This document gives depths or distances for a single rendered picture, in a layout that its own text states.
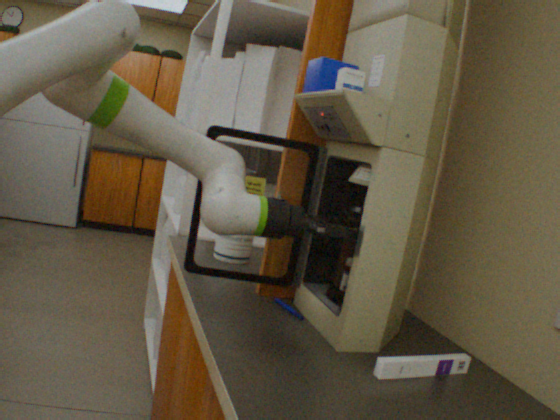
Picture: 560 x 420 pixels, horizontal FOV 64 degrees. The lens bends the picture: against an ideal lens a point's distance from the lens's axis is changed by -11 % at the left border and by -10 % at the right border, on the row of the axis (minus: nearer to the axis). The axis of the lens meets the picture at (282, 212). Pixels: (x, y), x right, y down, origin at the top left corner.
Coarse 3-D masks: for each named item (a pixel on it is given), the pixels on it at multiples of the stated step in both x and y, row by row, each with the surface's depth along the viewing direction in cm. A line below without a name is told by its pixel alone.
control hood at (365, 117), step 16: (304, 96) 123; (320, 96) 113; (336, 96) 105; (352, 96) 101; (368, 96) 102; (304, 112) 131; (336, 112) 111; (352, 112) 103; (368, 112) 103; (384, 112) 104; (352, 128) 109; (368, 128) 103; (384, 128) 104
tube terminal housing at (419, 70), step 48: (384, 48) 110; (432, 48) 104; (384, 96) 107; (432, 96) 107; (336, 144) 128; (384, 144) 105; (432, 144) 114; (384, 192) 107; (384, 240) 109; (384, 288) 112; (336, 336) 113; (384, 336) 116
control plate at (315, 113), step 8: (312, 112) 125; (320, 112) 120; (328, 112) 115; (312, 120) 129; (320, 120) 123; (328, 120) 118; (336, 120) 114; (320, 128) 128; (344, 128) 113; (336, 136) 120; (344, 136) 116
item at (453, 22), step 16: (368, 0) 121; (384, 0) 112; (400, 0) 105; (416, 0) 101; (432, 0) 103; (448, 0) 104; (464, 0) 118; (352, 16) 129; (368, 16) 120; (384, 16) 111; (416, 16) 103; (432, 16) 104; (448, 16) 105
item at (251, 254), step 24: (240, 144) 130; (264, 144) 131; (264, 168) 132; (288, 168) 133; (264, 192) 133; (288, 192) 134; (216, 240) 133; (240, 240) 134; (264, 240) 135; (288, 240) 137; (216, 264) 134; (240, 264) 135; (264, 264) 136
